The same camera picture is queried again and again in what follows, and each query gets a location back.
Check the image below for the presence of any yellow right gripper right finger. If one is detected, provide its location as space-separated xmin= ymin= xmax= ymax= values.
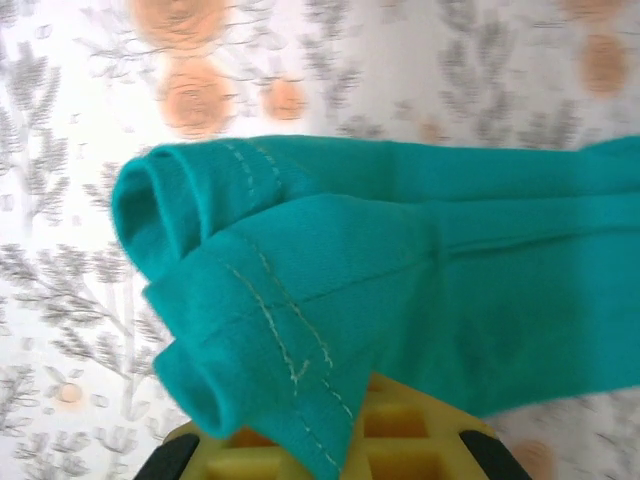
xmin=344 ymin=374 xmax=521 ymax=480

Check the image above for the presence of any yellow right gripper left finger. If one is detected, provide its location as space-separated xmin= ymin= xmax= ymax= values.
xmin=139 ymin=422 xmax=329 ymax=480

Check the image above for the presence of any floral table cover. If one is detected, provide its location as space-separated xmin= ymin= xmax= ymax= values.
xmin=0 ymin=0 xmax=640 ymax=480

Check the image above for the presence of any teal t-shirt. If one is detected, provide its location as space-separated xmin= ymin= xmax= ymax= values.
xmin=109 ymin=133 xmax=640 ymax=479

